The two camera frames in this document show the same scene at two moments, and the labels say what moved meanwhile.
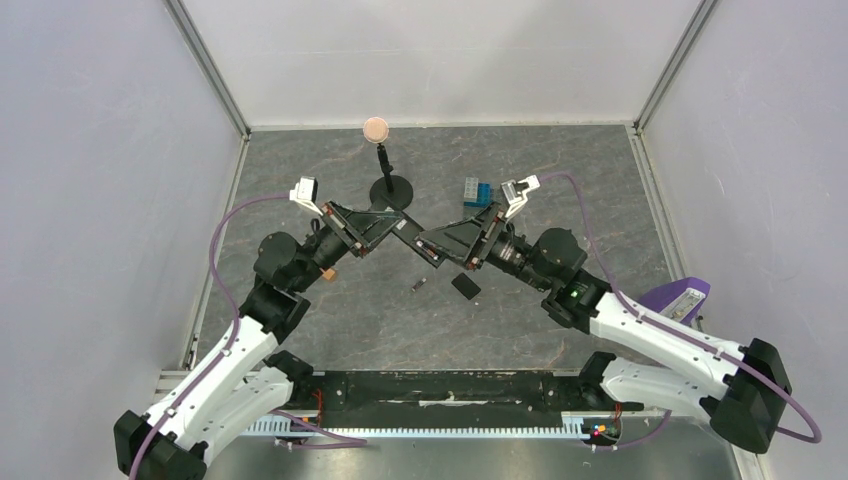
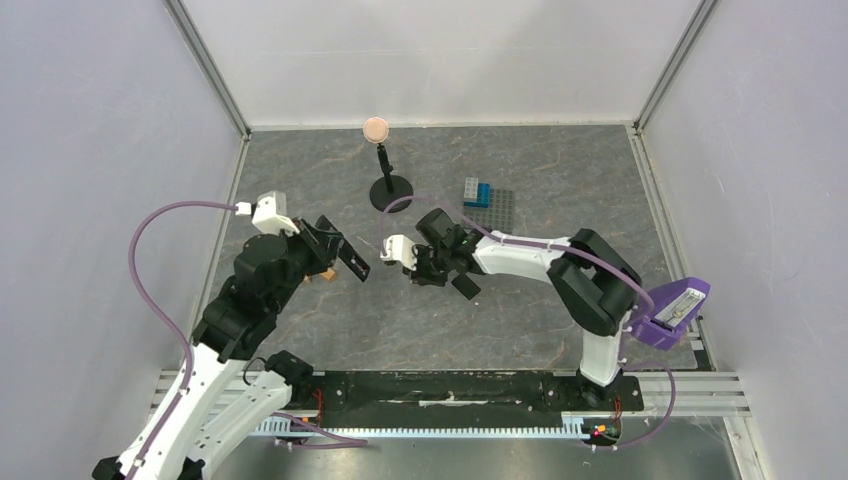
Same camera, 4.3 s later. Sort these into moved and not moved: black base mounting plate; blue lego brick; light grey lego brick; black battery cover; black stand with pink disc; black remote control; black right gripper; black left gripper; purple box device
Moved: black left gripper; black right gripper; black remote control
Not moved: black battery cover; light grey lego brick; purple box device; blue lego brick; black base mounting plate; black stand with pink disc
